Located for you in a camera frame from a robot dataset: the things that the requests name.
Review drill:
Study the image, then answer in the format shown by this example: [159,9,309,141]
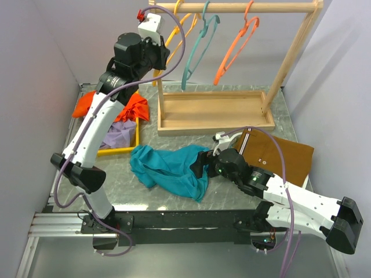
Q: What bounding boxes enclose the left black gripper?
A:
[133,34,171,81]

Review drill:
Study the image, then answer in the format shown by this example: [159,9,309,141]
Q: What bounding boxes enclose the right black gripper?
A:
[190,149,240,184]

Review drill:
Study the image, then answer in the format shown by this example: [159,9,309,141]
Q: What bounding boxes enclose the teal t shirt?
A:
[129,144,209,203]

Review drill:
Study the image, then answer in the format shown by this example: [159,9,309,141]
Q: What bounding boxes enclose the yellow plastic hanger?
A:
[152,0,203,87]

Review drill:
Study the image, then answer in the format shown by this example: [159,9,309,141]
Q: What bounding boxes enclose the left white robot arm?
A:
[50,32,170,233]

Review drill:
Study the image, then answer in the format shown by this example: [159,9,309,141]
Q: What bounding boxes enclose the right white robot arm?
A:
[190,148,363,255]

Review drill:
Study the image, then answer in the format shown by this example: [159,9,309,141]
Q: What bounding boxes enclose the orange t shirt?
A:
[72,91,150,122]

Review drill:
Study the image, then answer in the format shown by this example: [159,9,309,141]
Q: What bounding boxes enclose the teal plastic hanger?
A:
[181,1,220,90]

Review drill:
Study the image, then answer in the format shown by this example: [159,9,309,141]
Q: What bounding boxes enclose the orange plastic hanger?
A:
[213,1,260,85]

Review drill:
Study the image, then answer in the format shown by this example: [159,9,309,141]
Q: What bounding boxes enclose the wooden clothes rack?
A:
[150,1,323,136]

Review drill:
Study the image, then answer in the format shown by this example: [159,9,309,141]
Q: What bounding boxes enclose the black base bar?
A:
[81,202,284,250]

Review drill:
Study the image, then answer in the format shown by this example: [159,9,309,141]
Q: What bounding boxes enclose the lilac cloth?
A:
[99,120,137,149]

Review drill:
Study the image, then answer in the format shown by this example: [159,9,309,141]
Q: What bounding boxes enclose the brown trousers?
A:
[235,129,314,186]

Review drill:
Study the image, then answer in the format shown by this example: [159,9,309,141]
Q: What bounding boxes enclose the yellow plastic tray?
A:
[92,87,140,158]

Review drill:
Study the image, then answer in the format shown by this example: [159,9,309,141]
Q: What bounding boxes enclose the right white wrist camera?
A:
[213,131,242,156]

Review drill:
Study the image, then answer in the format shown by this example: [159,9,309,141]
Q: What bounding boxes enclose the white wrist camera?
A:
[137,10,165,46]
[213,131,242,156]

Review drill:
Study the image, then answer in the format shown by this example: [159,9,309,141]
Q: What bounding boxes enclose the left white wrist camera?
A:
[137,10,165,46]

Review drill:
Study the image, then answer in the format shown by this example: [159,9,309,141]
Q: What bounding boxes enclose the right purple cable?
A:
[223,126,302,278]

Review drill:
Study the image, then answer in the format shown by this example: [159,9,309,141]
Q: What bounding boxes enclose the purple cable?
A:
[53,7,186,258]
[223,126,302,278]

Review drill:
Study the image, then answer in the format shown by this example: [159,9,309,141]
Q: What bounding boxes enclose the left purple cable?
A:
[53,7,186,258]

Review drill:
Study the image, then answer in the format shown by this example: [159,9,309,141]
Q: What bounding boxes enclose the aluminium rail frame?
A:
[24,84,350,277]

